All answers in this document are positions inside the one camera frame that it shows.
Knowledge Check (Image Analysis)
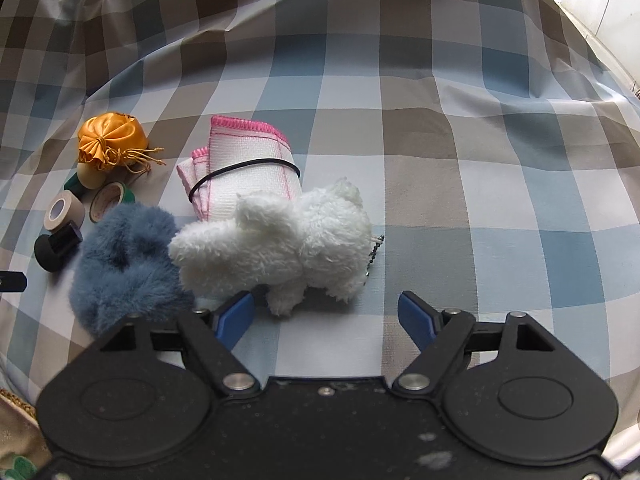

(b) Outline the metal ball chain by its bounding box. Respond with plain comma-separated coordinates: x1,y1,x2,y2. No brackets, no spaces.
362,233,387,279

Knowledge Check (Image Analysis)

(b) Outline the white plush toy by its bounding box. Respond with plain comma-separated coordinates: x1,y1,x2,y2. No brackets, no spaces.
168,177,373,317

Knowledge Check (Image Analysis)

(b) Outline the black knob-shaped object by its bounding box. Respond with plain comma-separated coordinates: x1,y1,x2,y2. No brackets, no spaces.
33,223,84,274

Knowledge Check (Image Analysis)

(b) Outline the white cloth with pink edging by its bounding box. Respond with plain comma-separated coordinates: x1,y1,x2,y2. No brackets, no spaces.
176,115,302,223

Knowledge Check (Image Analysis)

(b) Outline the orange satin drawstring pouch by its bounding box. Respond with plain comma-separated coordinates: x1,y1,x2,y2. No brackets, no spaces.
77,113,166,177

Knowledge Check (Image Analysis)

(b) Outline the green tape roll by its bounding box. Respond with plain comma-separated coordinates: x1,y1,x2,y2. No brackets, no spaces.
89,182,136,224

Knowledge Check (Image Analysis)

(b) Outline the black elastic hair band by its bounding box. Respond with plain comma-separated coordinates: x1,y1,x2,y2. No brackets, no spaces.
188,158,302,202

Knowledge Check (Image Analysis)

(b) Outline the checkered tablecloth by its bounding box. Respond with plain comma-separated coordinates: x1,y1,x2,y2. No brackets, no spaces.
0,0,640,461

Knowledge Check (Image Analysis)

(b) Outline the blue fuzzy scrunchie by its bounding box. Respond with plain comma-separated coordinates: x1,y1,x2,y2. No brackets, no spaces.
70,203,196,339

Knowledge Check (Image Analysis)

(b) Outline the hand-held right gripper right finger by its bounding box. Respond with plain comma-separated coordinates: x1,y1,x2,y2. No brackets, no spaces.
391,291,562,394

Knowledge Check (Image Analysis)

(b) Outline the wooden mushroom toy green stem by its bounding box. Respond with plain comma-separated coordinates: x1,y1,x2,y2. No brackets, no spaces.
63,159,109,197

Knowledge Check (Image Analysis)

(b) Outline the patterned beige cloth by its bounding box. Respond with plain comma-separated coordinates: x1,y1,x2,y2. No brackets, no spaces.
0,386,54,480

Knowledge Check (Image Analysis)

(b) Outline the beige tape roll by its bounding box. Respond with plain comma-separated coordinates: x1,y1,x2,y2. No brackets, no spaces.
44,190,86,234

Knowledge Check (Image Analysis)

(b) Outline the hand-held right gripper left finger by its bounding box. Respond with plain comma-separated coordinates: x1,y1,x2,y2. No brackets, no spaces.
95,291,261,394

